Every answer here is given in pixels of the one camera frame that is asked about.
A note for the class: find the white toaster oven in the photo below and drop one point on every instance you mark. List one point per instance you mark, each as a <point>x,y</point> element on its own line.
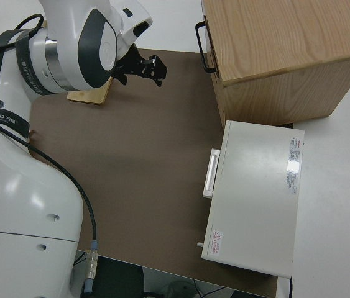
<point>255,201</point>

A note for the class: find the brown table mat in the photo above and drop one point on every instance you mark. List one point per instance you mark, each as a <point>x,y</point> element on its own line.
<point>146,155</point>

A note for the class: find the grey round floor object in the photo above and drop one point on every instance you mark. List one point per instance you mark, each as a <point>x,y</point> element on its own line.
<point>177,290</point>

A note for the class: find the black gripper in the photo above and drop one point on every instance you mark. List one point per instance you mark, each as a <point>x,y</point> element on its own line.
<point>132,65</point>

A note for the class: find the black rounded floor object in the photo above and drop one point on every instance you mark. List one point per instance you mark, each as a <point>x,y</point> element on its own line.
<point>118,279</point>

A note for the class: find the wooden drawer cabinet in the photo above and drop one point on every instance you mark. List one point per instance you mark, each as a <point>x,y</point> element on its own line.
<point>286,46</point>

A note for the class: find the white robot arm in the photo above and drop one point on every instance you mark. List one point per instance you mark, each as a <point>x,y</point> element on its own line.
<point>22,201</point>

